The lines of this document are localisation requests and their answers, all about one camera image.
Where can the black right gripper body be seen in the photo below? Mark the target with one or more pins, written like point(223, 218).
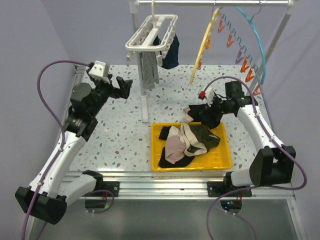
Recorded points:
point(224, 106)

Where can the olive green underwear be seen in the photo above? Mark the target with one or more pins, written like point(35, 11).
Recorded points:
point(198, 139)

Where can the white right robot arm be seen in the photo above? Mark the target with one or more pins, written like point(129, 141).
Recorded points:
point(273, 163)

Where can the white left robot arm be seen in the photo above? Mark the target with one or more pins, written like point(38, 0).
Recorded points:
point(44, 198)

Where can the yellow plastic tray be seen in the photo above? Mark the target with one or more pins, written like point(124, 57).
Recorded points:
point(217, 158)

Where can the navy blue underwear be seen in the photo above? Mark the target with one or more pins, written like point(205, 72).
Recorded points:
point(172, 58)

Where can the pink beige underwear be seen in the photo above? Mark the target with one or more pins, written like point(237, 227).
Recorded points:
point(175, 145)

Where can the white rectangular clip hanger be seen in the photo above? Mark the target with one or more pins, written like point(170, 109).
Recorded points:
point(143, 38)

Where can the blue round clip hanger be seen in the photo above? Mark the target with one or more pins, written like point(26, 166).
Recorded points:
point(242, 56)

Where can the black underwear beige waistband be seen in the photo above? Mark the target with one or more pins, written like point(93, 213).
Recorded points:
point(200, 115)

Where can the yellow round clip hanger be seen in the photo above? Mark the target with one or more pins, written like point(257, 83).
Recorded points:
point(205, 43)

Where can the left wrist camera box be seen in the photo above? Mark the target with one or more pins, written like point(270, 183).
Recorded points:
point(99, 71)

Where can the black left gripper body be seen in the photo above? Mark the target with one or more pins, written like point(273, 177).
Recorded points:
point(103, 91)

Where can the white clothes rack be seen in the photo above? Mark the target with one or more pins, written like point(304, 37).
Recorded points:
point(140, 9)

